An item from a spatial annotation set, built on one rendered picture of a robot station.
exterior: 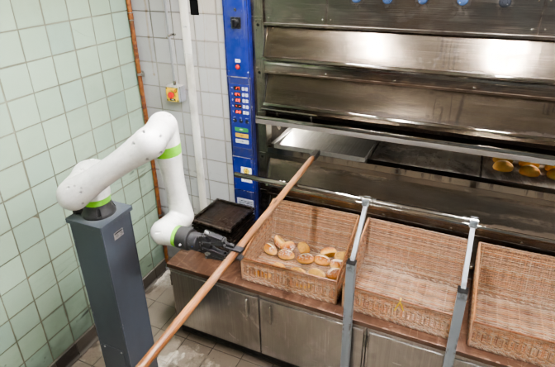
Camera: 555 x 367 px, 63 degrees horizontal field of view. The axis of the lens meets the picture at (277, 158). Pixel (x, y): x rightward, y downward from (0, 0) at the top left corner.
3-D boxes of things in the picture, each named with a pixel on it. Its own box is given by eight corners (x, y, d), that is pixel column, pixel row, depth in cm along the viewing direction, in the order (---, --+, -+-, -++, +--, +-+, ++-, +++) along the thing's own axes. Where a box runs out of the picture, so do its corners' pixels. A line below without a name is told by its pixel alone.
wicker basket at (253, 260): (273, 233, 293) (272, 196, 281) (358, 252, 273) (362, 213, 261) (239, 279, 252) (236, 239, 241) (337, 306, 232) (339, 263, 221)
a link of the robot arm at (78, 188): (42, 198, 174) (144, 126, 159) (63, 178, 188) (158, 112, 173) (66, 222, 178) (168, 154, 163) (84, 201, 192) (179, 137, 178)
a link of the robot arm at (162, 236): (146, 246, 191) (142, 225, 186) (164, 231, 201) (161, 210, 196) (173, 254, 186) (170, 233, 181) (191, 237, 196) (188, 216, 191)
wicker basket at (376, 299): (363, 254, 271) (367, 215, 260) (463, 279, 249) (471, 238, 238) (339, 307, 231) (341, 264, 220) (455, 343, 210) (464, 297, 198)
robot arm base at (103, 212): (55, 212, 203) (52, 200, 201) (81, 196, 216) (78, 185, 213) (100, 223, 194) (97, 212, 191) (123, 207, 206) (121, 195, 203)
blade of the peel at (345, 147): (364, 162, 249) (364, 157, 248) (273, 147, 269) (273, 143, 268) (378, 137, 278) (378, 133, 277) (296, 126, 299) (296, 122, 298)
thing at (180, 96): (173, 97, 286) (171, 83, 281) (186, 100, 282) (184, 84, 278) (166, 102, 280) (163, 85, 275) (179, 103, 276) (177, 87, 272)
